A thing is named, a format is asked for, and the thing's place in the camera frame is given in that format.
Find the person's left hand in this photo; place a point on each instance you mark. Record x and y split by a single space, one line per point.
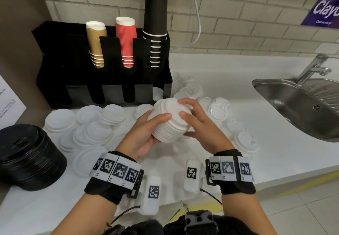
135 139

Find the person's right hand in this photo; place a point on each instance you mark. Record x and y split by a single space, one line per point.
209 134

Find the stack of white lids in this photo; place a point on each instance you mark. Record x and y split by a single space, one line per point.
158 94
169 128

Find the pile of white cup lids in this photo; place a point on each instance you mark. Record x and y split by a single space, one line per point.
92 134

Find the black cup and lid organizer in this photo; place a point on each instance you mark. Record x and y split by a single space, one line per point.
53 70

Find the stack of black lids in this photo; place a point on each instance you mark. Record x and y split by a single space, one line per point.
29 160

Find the person's left forearm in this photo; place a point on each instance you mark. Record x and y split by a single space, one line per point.
87 216

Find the left marker wristband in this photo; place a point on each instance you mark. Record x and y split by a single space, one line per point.
114 170

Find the marker wristband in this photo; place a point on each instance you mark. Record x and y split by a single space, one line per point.
114 170
230 171

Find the right marker wristband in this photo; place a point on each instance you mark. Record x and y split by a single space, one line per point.
230 171

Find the steel sink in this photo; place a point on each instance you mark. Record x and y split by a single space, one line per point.
291 105

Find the stack of red paper cups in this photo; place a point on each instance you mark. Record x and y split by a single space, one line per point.
126 41

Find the stack of gold paper cups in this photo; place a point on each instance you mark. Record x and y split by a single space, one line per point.
96 44

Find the steel faucet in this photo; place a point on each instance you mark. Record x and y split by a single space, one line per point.
310 69

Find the microwave safety poster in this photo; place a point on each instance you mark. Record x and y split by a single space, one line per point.
10 105

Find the stack of black paper cups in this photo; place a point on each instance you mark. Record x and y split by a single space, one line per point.
155 9

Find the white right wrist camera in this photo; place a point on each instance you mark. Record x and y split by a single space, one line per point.
192 175

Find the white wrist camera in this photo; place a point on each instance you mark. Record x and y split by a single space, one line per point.
192 175
153 192

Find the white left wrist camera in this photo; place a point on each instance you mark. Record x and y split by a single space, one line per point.
153 192

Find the black chest camera mount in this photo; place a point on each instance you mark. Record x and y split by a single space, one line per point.
198 221

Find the purple wall sign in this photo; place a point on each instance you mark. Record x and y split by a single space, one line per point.
323 9

